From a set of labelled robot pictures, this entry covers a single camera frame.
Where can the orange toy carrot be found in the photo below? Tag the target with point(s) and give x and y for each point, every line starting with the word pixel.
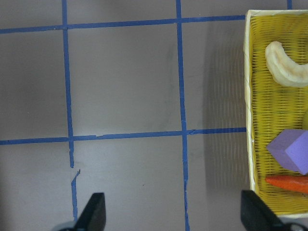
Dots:
pixel 291 183

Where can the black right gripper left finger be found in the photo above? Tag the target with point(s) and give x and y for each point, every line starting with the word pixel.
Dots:
pixel 93 217

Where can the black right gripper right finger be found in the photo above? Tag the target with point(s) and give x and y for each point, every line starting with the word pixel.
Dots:
pixel 256 215

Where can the yellow woven basket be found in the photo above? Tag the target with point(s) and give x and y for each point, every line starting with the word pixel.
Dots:
pixel 270 107

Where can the cream croissant toy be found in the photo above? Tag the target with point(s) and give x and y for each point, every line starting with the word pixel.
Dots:
pixel 283 69

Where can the purple foam cube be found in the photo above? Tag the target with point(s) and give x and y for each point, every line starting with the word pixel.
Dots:
pixel 290 149

